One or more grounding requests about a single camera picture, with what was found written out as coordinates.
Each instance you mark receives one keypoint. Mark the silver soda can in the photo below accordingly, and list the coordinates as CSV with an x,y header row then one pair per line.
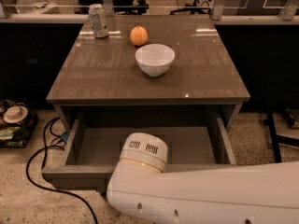
x,y
97,15

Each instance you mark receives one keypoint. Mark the white ceramic bowl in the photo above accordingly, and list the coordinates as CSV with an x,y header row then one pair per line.
x,y
154,59

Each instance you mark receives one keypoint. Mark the grey top drawer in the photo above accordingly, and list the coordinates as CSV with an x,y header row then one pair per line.
x,y
92,153

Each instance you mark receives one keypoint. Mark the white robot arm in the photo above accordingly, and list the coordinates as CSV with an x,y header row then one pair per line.
x,y
142,187

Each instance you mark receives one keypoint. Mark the tan toy hat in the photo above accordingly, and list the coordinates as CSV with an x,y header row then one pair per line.
x,y
15,114

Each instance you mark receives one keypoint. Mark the dark box of clutter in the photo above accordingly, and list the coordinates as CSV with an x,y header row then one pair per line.
x,y
16,135

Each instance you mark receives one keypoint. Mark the grey drawer cabinet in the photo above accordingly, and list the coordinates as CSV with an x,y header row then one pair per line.
x,y
103,71

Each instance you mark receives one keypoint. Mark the orange fruit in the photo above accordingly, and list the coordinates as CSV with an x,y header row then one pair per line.
x,y
139,36

